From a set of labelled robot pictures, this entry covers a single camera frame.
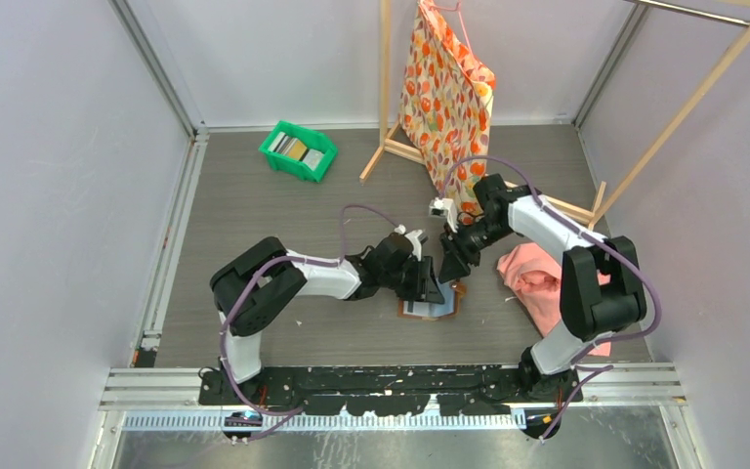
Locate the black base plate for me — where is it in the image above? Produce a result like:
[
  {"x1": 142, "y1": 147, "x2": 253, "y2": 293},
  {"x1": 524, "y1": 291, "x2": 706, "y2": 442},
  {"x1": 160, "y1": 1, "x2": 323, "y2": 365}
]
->
[{"x1": 198, "y1": 362, "x2": 585, "y2": 419}]

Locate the floral fabric bag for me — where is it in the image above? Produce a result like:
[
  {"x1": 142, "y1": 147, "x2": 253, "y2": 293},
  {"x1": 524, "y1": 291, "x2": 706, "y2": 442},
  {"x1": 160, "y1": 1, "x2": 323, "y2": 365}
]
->
[{"x1": 399, "y1": 1, "x2": 496, "y2": 217}]

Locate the pink cloth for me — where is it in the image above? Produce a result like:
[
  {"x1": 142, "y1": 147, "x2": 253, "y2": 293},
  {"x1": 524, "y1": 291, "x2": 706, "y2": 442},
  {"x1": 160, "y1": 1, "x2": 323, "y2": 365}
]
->
[{"x1": 496, "y1": 242, "x2": 612, "y2": 358}]

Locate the pink hanger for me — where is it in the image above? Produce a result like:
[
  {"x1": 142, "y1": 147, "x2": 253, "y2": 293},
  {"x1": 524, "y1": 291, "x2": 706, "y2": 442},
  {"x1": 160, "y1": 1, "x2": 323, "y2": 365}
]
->
[{"x1": 422, "y1": 1, "x2": 480, "y2": 66}]

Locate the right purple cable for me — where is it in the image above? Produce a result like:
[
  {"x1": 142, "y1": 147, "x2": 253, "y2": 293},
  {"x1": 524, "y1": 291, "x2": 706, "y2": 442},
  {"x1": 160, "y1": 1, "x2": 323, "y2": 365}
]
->
[{"x1": 439, "y1": 154, "x2": 663, "y2": 442}]

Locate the silver card in bin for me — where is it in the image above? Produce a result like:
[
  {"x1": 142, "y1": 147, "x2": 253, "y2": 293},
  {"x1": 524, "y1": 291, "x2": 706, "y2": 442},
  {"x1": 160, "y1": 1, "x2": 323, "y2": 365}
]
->
[{"x1": 301, "y1": 149, "x2": 324, "y2": 172}]

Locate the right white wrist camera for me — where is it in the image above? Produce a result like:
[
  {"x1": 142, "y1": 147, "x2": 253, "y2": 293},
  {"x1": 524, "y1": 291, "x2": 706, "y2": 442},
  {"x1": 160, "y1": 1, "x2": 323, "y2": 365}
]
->
[{"x1": 428, "y1": 197, "x2": 459, "y2": 233}]

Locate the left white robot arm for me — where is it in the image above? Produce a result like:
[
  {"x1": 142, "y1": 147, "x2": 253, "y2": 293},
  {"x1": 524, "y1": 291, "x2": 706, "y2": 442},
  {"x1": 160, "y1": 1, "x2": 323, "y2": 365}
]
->
[{"x1": 210, "y1": 228, "x2": 454, "y2": 405}]

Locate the wooden clothes rack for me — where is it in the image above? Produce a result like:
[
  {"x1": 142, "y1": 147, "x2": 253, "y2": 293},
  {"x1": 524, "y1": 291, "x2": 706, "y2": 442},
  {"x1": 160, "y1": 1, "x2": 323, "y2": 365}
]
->
[{"x1": 358, "y1": 0, "x2": 750, "y2": 228}]

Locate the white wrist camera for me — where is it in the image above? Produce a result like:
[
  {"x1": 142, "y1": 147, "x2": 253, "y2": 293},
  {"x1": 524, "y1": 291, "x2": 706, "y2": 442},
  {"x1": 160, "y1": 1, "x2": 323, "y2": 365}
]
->
[
  {"x1": 428, "y1": 197, "x2": 459, "y2": 233},
  {"x1": 394, "y1": 224, "x2": 428, "y2": 260}
]

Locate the aluminium frame rail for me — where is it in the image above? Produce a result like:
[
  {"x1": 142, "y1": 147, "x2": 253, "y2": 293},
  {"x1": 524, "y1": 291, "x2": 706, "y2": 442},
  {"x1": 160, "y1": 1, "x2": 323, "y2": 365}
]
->
[{"x1": 100, "y1": 362, "x2": 687, "y2": 433}]

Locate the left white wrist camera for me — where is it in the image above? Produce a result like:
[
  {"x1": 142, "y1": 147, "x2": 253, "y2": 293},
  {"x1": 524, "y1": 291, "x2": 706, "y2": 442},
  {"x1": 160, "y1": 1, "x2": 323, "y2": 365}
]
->
[{"x1": 394, "y1": 224, "x2": 428, "y2": 260}]

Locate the gold credit card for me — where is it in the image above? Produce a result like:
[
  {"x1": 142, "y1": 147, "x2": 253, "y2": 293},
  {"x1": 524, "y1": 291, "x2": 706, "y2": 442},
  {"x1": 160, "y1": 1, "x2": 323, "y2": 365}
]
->
[{"x1": 282, "y1": 138, "x2": 309, "y2": 161}]

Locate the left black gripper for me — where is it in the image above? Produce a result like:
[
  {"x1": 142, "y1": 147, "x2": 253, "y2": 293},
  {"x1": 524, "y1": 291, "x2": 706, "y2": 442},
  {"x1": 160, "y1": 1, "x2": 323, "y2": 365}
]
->
[{"x1": 380, "y1": 255, "x2": 443, "y2": 304}]

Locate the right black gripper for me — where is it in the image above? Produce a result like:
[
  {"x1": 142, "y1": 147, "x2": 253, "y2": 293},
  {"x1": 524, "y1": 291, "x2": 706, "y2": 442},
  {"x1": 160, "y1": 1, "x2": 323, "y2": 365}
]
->
[{"x1": 439, "y1": 217, "x2": 514, "y2": 284}]

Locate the brown leather card holder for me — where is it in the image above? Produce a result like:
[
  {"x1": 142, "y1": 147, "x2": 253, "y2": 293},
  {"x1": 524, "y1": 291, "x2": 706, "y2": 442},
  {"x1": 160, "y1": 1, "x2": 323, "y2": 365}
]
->
[{"x1": 397, "y1": 281, "x2": 467, "y2": 320}]

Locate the green plastic bin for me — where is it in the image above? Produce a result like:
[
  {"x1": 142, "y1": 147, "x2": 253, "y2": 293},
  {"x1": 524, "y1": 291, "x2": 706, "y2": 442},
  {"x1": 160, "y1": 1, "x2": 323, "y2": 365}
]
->
[{"x1": 259, "y1": 120, "x2": 338, "y2": 183}]

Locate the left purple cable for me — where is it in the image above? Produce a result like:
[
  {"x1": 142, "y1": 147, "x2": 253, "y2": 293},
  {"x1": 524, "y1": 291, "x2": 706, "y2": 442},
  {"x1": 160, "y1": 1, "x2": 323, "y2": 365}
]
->
[{"x1": 218, "y1": 204, "x2": 402, "y2": 419}]

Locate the purple cable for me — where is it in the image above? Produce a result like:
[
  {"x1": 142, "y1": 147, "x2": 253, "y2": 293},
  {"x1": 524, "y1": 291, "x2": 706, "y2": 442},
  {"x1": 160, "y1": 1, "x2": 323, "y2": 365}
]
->
[
  {"x1": 439, "y1": 154, "x2": 663, "y2": 442},
  {"x1": 218, "y1": 204, "x2": 402, "y2": 419}
]

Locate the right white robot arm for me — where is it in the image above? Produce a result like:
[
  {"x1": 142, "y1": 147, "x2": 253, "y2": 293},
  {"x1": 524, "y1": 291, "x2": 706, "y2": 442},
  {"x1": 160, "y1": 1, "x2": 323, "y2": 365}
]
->
[{"x1": 429, "y1": 174, "x2": 647, "y2": 402}]

